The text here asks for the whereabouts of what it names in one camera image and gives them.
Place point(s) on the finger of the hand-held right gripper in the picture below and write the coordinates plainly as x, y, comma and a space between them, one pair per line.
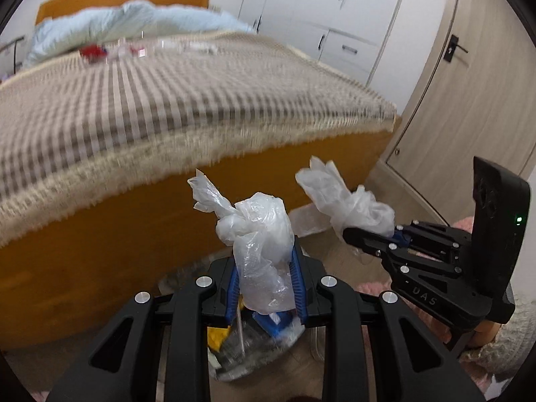
435, 236
368, 240

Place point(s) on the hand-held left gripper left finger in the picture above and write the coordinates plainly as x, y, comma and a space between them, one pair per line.
231, 293

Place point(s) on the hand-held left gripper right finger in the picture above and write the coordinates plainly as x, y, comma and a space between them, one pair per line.
298, 289

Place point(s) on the white plastic bag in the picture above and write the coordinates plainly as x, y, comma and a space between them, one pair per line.
347, 201
259, 238

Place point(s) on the floral lined trash bin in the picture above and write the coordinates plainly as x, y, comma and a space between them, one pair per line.
176, 278

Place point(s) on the person's right forearm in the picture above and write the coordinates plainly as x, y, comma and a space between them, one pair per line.
511, 343

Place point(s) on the person's right hand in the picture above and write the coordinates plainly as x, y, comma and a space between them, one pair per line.
488, 331

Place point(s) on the person's right leg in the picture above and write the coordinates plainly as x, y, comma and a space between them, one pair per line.
370, 288

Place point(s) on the wood-look door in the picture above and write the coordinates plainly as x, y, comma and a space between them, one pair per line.
460, 104

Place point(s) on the brown checkered blanket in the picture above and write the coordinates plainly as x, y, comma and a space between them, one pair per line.
167, 100

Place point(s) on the white wardrobe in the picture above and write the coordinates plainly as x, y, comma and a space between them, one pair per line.
301, 0

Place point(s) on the light blue duvet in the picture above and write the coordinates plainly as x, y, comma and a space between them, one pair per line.
125, 21

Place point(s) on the wooden bed frame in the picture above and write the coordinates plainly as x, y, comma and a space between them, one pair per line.
125, 238

